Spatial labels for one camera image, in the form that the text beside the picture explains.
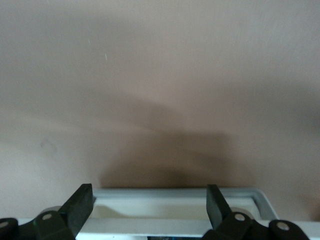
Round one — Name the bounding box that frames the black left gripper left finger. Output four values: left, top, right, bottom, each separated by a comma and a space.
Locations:
0, 183, 95, 240

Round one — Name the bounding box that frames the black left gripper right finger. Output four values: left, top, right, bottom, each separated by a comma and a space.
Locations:
202, 184, 311, 240

